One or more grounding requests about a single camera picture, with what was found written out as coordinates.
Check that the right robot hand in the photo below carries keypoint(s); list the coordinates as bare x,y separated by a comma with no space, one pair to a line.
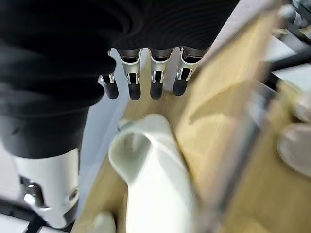
48,72

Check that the white slipper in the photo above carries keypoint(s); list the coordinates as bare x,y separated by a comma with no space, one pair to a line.
155,182
105,223

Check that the wooden shoe rack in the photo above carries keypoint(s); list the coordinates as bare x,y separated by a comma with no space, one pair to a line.
206,104

